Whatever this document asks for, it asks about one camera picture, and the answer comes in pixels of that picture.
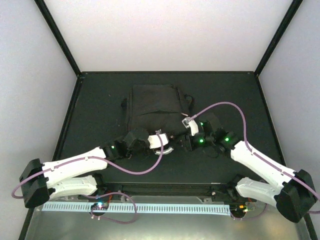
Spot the black student bag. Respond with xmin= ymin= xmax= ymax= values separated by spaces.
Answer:
xmin=121 ymin=84 xmax=195 ymax=156

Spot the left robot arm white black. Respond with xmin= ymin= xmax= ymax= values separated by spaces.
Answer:
xmin=18 ymin=128 xmax=174 ymax=209

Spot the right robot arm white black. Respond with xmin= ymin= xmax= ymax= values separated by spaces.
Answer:
xmin=182 ymin=114 xmax=318 ymax=223

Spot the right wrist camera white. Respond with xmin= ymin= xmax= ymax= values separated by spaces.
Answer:
xmin=181 ymin=117 xmax=199 ymax=137

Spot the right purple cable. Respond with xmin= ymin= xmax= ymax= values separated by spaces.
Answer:
xmin=193 ymin=101 xmax=320 ymax=221

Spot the black front rail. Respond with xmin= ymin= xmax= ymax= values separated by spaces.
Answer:
xmin=95 ymin=182 xmax=239 ymax=202

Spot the left black frame post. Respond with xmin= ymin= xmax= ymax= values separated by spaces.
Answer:
xmin=34 ymin=0 xmax=82 ymax=77

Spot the black frame post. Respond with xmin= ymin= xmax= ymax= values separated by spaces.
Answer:
xmin=254 ymin=0 xmax=303 ymax=77
xmin=34 ymin=0 xmax=82 ymax=77

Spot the light blue slotted cable duct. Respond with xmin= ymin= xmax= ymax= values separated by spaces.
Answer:
xmin=41 ymin=201 xmax=231 ymax=216

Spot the right black frame post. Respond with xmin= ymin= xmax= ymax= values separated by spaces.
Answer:
xmin=254 ymin=0 xmax=303 ymax=77

